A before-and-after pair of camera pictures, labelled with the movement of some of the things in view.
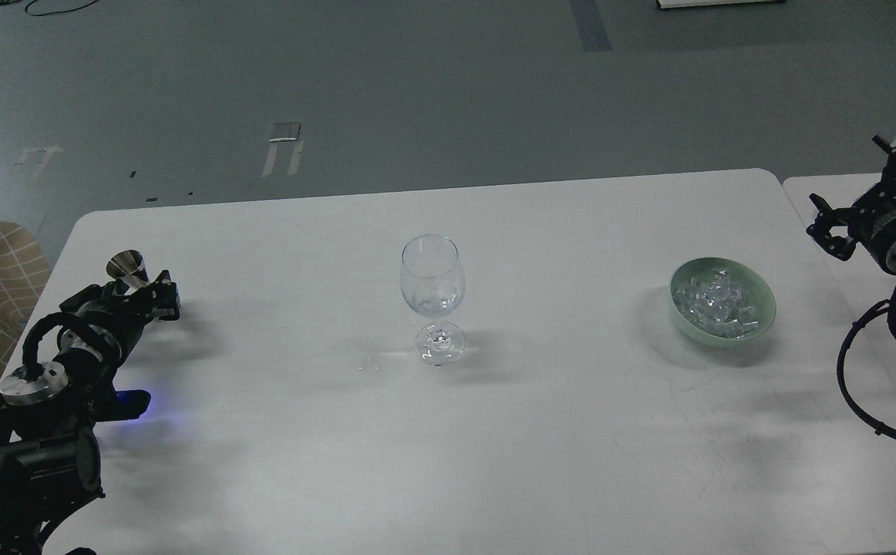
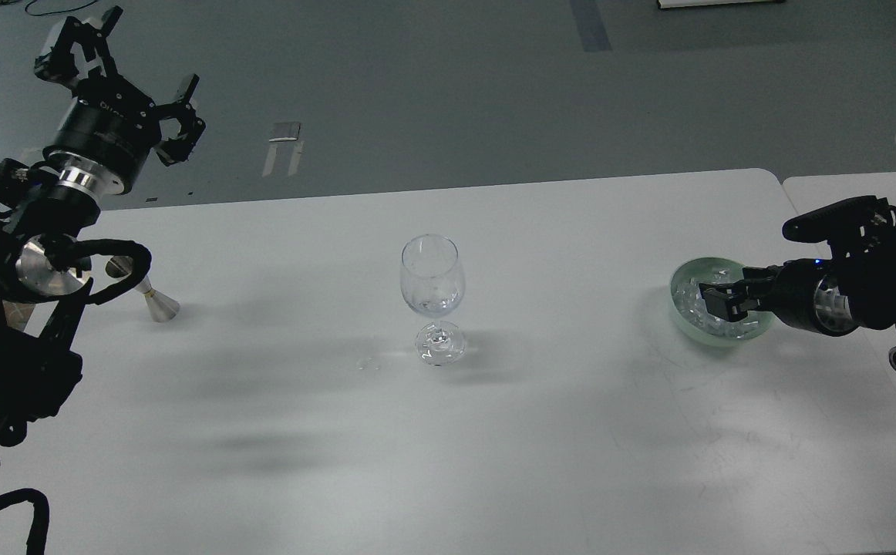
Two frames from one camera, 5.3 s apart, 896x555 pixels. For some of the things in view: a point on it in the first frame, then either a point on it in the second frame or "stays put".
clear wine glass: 433,284 stays put
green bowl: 719,303 stays put
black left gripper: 99,330 to 111,129
